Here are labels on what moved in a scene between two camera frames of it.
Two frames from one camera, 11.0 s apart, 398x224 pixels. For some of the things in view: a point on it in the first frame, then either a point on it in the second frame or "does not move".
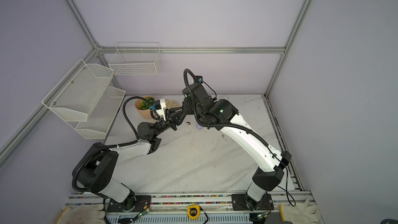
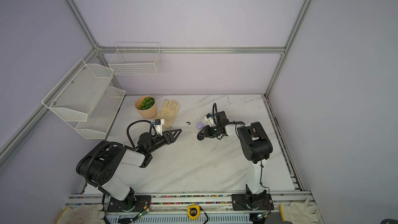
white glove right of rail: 300,214 does not move
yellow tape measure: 194,211 does not move
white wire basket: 136,58 does not move
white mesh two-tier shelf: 84,97 does not move
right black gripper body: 186,110 to 212,131
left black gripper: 171,122 to 170,138
